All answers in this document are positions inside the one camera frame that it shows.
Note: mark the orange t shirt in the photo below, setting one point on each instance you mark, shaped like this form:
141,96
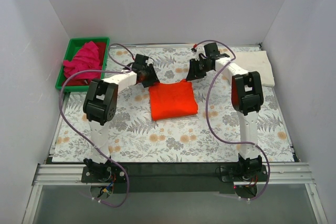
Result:
172,100

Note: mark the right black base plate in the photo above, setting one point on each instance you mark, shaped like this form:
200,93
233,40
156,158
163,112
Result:
228,173

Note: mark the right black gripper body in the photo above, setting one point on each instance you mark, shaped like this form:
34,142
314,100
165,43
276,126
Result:
196,69

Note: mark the aluminium frame rail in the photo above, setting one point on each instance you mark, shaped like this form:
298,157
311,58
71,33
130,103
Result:
70,174

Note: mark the green plastic bin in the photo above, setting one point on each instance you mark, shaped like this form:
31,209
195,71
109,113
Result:
83,54

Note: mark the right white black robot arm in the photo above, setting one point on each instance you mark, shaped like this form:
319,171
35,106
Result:
246,98

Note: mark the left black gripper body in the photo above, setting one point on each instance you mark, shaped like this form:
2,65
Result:
150,76

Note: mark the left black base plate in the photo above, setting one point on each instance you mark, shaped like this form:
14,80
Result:
103,175

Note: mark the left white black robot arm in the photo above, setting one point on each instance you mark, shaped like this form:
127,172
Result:
100,106

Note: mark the folded cream t shirt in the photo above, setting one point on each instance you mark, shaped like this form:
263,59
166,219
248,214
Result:
256,61

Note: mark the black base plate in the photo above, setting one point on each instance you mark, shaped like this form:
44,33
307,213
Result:
228,173
103,175

